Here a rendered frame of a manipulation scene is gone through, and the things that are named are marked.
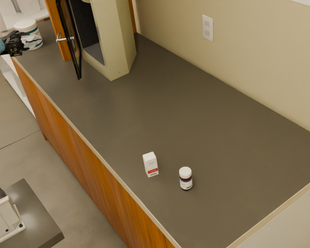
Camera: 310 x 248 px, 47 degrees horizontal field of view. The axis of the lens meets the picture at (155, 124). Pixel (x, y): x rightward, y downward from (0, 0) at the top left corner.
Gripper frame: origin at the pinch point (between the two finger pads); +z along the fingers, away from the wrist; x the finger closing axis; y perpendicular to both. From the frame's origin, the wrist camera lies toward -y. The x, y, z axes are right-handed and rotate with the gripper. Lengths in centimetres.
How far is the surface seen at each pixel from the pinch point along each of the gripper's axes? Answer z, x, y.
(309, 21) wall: 102, 15, 57
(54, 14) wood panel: 6.2, 1.6, -23.1
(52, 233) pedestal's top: 5, -26, 92
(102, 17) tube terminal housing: 31.3, 7.5, 5.7
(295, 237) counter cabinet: 92, -58, 92
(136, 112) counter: 39, -26, 36
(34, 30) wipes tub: -12.3, -14.6, -45.6
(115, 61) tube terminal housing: 33.1, -16.4, 4.8
